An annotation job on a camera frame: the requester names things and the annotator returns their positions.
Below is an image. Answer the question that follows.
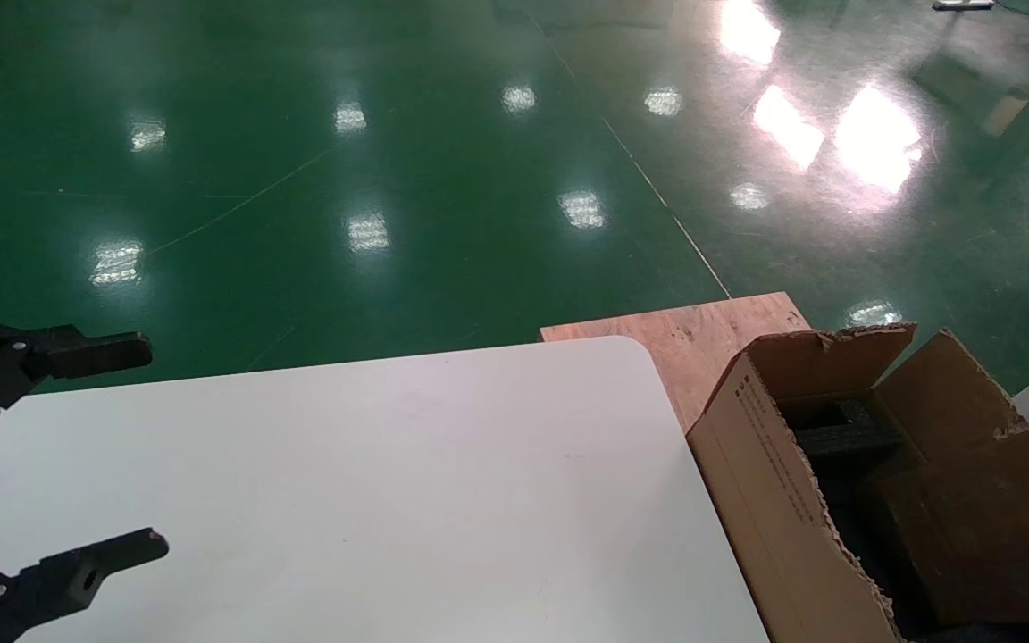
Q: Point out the big cardboard box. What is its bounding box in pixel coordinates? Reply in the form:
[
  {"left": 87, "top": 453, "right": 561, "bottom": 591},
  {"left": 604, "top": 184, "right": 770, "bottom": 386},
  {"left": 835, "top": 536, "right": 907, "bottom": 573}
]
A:
[{"left": 686, "top": 321, "right": 1029, "bottom": 643}]

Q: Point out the plywood pallet board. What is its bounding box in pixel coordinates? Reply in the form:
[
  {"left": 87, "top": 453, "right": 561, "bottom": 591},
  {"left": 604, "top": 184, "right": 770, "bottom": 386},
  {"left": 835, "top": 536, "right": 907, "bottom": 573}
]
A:
[{"left": 540, "top": 292, "right": 812, "bottom": 431}]

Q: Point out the black foam block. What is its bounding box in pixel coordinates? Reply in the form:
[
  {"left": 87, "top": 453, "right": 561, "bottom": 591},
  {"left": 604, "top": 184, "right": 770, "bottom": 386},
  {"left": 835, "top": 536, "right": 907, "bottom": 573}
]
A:
[{"left": 787, "top": 397, "right": 905, "bottom": 462}]

